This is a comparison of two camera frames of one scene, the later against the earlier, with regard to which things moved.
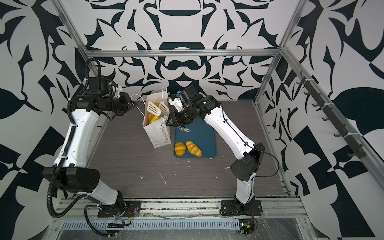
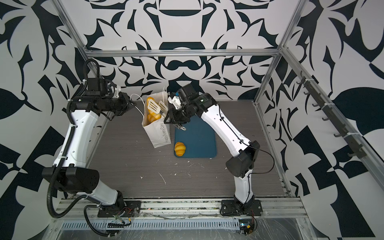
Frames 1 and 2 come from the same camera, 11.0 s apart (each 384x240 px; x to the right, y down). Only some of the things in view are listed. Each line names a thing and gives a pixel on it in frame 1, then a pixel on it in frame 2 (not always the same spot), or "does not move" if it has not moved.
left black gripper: x=127 y=103 does not move
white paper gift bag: x=155 y=123 does not move
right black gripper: x=176 y=119 does not move
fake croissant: x=193 y=149 → x=152 y=116
